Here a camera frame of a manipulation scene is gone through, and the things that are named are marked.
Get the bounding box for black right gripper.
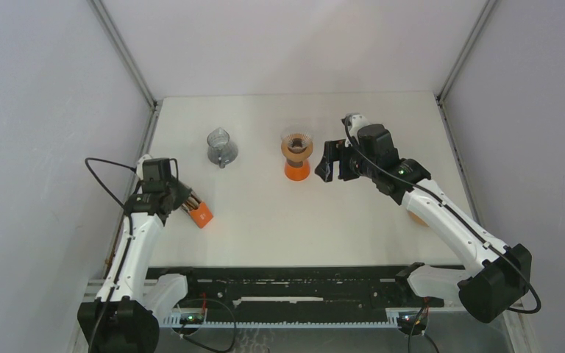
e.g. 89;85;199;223
315;139;378;182

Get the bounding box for orange glass carafe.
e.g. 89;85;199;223
284;160;310;182

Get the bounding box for clear ribbed glass dripper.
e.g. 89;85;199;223
281;125;313;154

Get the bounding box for wooden dripper holder ring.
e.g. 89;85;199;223
281;141;314;165

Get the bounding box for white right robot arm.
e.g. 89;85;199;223
315;139;542;323

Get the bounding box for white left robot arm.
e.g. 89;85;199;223
77;177;201;352

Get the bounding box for orange coffee filter box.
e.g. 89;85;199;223
181;192;213;229

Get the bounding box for brown paper filters stack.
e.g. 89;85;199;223
181;193;201;213

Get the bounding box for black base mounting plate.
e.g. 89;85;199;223
146;265;465;327

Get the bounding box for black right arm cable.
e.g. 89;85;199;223
343;119;542;315

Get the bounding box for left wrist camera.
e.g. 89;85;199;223
135;154;178;193

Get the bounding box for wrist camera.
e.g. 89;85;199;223
341;113;396;157
135;154;178;193

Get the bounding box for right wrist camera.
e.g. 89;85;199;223
341;113;396;157

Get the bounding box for aluminium frame rail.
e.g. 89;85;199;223
87;0;159;110

